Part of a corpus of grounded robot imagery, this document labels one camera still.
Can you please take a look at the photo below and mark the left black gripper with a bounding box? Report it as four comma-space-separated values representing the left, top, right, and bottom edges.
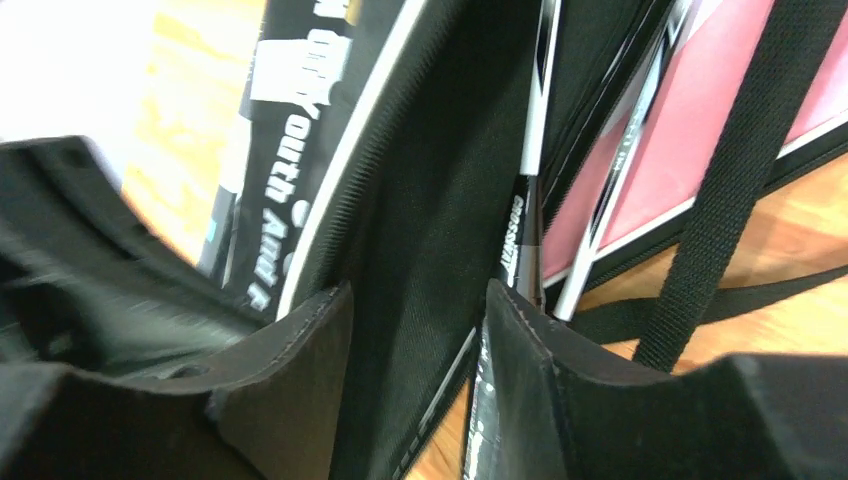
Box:
1, 136, 264, 375

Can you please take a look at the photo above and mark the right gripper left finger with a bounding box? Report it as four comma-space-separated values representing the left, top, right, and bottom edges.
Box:
1, 283, 354, 479

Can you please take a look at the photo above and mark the black racket cover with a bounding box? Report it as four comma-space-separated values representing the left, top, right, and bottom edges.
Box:
198, 0, 670, 480

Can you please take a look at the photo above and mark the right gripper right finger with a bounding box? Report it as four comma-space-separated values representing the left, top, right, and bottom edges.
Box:
486, 280, 847, 479

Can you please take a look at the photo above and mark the pink racket cover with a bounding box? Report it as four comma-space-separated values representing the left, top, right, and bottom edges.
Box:
539, 0, 848, 372

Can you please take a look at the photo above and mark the white racket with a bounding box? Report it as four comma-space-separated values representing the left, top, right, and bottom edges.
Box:
461, 0, 564, 479
552, 1, 700, 322

